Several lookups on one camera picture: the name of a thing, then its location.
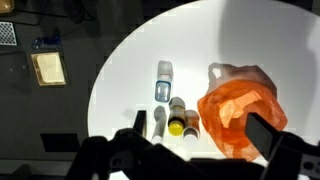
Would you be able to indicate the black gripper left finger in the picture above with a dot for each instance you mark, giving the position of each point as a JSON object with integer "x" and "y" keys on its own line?
{"x": 140, "y": 121}

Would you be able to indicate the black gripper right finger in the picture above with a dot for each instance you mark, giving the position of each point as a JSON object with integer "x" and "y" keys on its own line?
{"x": 263, "y": 136}

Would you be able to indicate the clear blue box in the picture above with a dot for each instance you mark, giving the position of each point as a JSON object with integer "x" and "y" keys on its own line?
{"x": 163, "y": 91}

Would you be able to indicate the tan square box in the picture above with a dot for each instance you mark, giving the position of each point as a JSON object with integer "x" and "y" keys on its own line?
{"x": 49, "y": 69}

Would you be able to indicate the white tube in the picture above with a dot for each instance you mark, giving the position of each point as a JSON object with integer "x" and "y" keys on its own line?
{"x": 159, "y": 120}

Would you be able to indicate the orange plastic bag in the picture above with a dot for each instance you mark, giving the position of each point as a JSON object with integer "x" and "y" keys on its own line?
{"x": 240, "y": 110}

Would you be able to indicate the brown bottle yellow cap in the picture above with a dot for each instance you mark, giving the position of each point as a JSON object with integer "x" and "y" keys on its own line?
{"x": 176, "y": 115}

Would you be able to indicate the orange bottle white cap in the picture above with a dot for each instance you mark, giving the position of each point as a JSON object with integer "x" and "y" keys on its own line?
{"x": 192, "y": 121}

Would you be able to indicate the black rectangular floor plate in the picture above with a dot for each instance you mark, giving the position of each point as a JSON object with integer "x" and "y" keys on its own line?
{"x": 60, "y": 142}

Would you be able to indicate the blue clamp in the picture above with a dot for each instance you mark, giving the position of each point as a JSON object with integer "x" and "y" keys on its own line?
{"x": 46, "y": 41}

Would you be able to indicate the small perforated white plate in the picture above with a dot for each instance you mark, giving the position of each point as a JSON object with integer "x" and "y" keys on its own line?
{"x": 7, "y": 33}

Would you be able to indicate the yellow object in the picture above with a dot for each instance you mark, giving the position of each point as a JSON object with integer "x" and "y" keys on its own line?
{"x": 5, "y": 5}

